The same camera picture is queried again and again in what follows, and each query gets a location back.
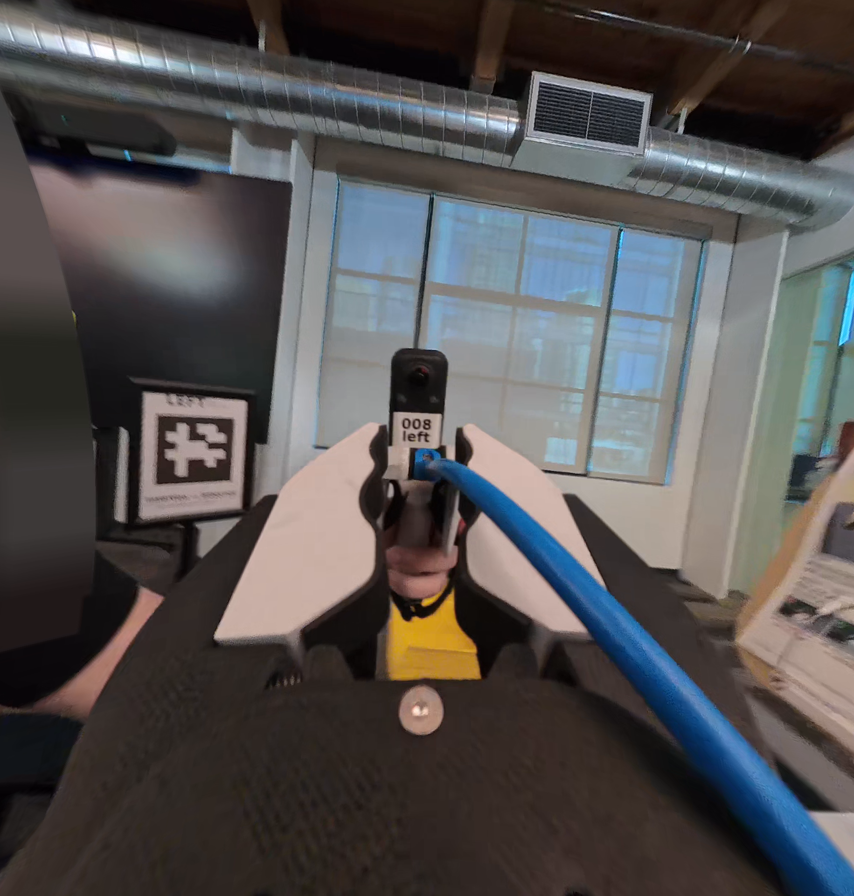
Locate person's left forearm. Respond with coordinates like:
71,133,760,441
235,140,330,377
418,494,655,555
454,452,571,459
28,587,167,722

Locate silver ventilation duct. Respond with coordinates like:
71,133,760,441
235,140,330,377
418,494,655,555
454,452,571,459
0,17,854,232

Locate yellow plastic bin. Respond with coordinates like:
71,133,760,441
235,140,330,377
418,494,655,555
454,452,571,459
385,591,482,681

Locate person's left hand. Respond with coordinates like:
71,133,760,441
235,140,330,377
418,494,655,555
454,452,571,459
386,542,461,599

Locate blue ethernet cable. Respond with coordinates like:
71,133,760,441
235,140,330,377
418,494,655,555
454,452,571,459
413,448,854,896

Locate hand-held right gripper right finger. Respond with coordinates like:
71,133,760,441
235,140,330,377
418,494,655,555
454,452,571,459
458,423,607,638

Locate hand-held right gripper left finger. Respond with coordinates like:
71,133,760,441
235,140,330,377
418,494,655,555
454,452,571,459
214,423,389,645

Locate printed instruction sheet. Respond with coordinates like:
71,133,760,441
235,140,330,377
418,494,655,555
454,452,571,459
742,448,854,757

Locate large paned window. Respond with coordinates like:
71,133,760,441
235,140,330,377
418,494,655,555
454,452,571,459
315,175,708,484

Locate black white marker sign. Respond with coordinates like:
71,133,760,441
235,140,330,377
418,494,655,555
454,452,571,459
128,378,256,526

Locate large dark wall screen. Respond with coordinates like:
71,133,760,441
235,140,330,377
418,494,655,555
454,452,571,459
31,161,291,442

